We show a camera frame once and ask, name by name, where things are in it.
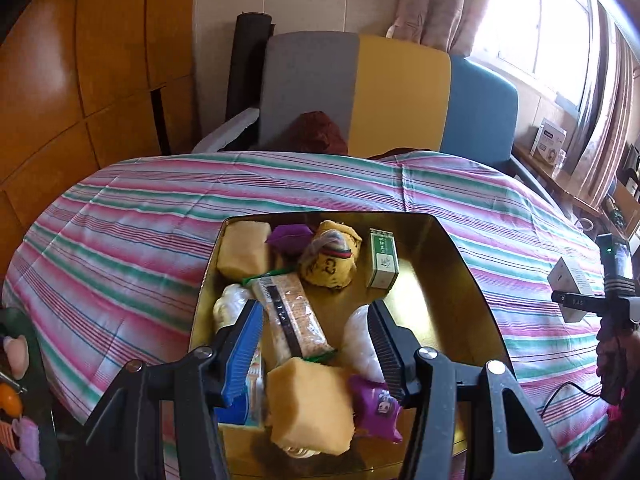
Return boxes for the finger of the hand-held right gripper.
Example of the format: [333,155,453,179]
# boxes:
[551,291,608,310]

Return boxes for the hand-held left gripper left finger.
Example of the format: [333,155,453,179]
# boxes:
[57,300,264,480]

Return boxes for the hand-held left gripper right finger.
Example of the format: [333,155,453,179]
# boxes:
[366,300,573,480]

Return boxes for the beige carton box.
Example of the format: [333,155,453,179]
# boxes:
[546,256,598,323]

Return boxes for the white plastic-wrapped bundle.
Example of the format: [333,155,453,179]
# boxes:
[342,305,386,383]

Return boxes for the light purple cartoon packet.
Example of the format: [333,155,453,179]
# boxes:
[347,374,405,443]

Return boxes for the blue white packet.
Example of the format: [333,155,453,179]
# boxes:
[215,345,268,428]

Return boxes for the white cloth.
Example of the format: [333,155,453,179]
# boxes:
[212,283,251,333]

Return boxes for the cracker packet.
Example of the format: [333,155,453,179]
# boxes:
[242,272,336,361]

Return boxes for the yellow sponge cake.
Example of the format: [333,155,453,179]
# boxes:
[266,357,357,453]
[216,221,273,281]

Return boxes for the gold metal tin box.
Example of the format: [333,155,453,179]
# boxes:
[187,212,516,478]

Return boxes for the small green box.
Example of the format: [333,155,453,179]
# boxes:
[366,228,400,289]

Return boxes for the yellow sock ball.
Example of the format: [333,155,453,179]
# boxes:
[298,220,363,291]

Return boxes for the dark purple snack packet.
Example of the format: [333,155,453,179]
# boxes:
[265,223,316,256]

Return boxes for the cardboard box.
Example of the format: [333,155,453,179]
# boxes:
[612,180,640,221]

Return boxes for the wooden side desk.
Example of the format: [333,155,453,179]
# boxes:
[512,142,616,226]

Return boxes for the striped brown curtain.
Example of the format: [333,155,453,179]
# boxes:
[575,5,640,206]

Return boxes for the white carton with picture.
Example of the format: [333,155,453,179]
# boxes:
[531,117,568,166]

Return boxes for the striped tablecloth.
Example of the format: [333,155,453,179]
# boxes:
[2,150,621,480]

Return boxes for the pink heart-shaped toy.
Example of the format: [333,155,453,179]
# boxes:
[2,335,28,381]

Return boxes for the dark red cushion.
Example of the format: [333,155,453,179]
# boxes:
[282,110,349,155]

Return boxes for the pink plastic clips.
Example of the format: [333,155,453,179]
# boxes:
[10,417,46,480]

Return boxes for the orange round toy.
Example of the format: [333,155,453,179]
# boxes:
[0,382,23,418]

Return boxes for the window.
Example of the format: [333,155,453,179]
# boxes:
[472,0,601,106]

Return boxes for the grey yellow blue sofa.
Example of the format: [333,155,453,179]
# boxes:
[192,31,551,196]

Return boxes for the black rolled mat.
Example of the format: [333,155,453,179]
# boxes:
[226,11,273,121]

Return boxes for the beige patterned curtain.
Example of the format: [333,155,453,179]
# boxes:
[387,0,498,58]

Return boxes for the wooden wardrobe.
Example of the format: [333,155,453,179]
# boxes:
[0,0,196,261]

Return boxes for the black cable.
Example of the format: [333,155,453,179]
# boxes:
[542,382,603,416]

